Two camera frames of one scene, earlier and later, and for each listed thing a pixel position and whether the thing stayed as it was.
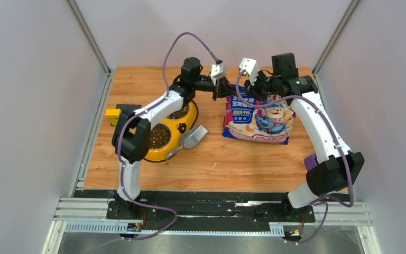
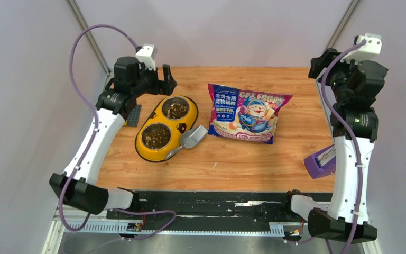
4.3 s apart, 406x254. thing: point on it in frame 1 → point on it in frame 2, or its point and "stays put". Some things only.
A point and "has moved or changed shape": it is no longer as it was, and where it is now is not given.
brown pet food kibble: (160, 134) stays put
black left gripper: (222, 88) → (162, 87)
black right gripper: (254, 88) → (319, 63)
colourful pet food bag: (272, 124) has moved or changed shape
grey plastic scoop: (190, 138) stays put
